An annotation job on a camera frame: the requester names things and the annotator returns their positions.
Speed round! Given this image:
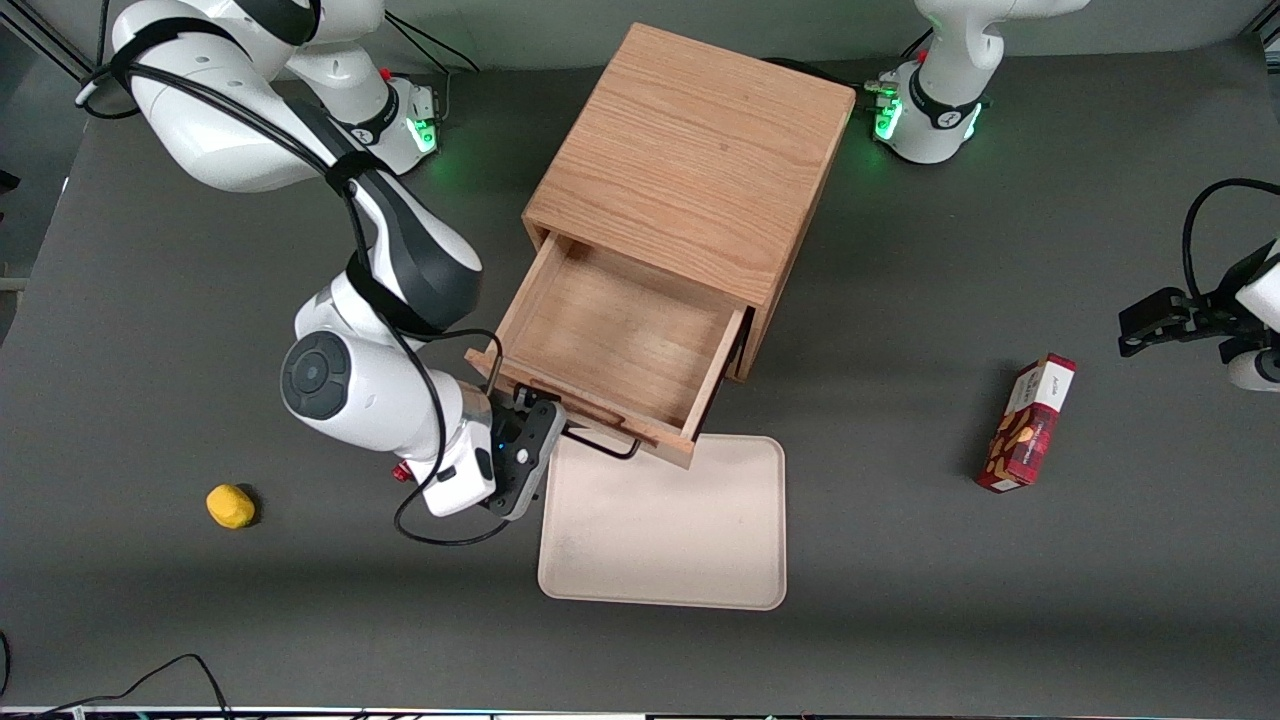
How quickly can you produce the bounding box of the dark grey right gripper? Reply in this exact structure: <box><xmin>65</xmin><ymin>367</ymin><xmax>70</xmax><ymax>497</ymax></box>
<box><xmin>487</xmin><ymin>384</ymin><xmax>568</xmax><ymax>521</ymax></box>

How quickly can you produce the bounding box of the wooden drawer with black handle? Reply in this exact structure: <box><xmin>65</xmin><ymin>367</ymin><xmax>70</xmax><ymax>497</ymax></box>
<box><xmin>465</xmin><ymin>232</ymin><xmax>753</xmax><ymax>469</ymax></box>

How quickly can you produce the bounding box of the wooden drawer cabinet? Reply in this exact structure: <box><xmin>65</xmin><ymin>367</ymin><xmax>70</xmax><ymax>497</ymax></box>
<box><xmin>522</xmin><ymin>22</ymin><xmax>858</xmax><ymax>382</ymax></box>

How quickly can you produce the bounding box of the beige plastic tray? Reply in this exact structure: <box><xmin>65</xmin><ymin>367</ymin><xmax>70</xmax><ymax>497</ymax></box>
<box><xmin>538</xmin><ymin>433</ymin><xmax>788</xmax><ymax>611</ymax></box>

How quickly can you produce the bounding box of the black floor cable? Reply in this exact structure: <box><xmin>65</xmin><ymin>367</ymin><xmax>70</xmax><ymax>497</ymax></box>
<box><xmin>0</xmin><ymin>630</ymin><xmax>233</xmax><ymax>720</ymax></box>

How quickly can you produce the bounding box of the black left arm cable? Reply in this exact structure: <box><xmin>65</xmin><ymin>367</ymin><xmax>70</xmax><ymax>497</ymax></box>
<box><xmin>1182</xmin><ymin>178</ymin><xmax>1280</xmax><ymax>301</ymax></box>

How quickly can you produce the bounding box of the red tartan shortbread box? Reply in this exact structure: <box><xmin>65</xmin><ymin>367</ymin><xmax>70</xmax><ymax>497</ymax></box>
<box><xmin>976</xmin><ymin>353</ymin><xmax>1078</xmax><ymax>493</ymax></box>

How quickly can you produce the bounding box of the black right base cable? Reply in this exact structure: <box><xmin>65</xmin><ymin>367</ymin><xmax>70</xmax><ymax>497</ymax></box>
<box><xmin>383</xmin><ymin>8</ymin><xmax>481</xmax><ymax>121</ymax></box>

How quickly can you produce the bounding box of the black metal frame bar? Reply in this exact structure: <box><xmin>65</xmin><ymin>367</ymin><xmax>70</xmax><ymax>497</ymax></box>
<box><xmin>0</xmin><ymin>15</ymin><xmax>98</xmax><ymax>89</ymax></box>

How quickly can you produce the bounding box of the yellow lemon-shaped object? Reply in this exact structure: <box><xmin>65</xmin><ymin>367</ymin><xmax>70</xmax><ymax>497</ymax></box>
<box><xmin>206</xmin><ymin>484</ymin><xmax>258</xmax><ymax>530</ymax></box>

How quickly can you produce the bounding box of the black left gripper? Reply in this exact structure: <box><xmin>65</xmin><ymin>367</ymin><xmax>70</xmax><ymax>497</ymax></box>
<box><xmin>1118</xmin><ymin>265</ymin><xmax>1253</xmax><ymax>359</ymax></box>

